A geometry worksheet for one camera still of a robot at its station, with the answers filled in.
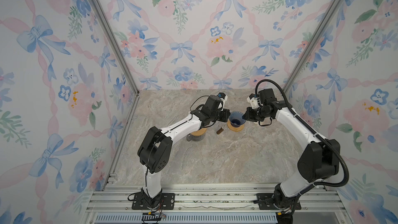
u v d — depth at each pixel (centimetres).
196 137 92
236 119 89
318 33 86
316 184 50
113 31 88
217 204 75
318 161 44
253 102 80
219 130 93
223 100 78
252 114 76
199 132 86
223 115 76
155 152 48
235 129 86
